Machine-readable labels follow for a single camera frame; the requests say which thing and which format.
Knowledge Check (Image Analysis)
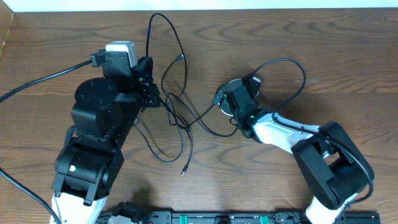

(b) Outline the black USB cable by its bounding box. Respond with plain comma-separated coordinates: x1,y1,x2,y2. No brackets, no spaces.
132,12,239,177

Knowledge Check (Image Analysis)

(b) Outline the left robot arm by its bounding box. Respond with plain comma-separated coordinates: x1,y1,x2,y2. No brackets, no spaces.
52,50,160,223

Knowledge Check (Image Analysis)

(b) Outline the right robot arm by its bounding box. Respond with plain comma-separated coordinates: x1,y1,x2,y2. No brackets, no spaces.
213,78,374,223

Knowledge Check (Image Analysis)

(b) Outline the cardboard box edge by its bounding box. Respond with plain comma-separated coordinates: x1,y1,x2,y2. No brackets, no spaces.
0,0,14,55

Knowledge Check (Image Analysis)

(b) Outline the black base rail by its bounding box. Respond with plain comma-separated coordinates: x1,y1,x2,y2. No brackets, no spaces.
96,201,381,224

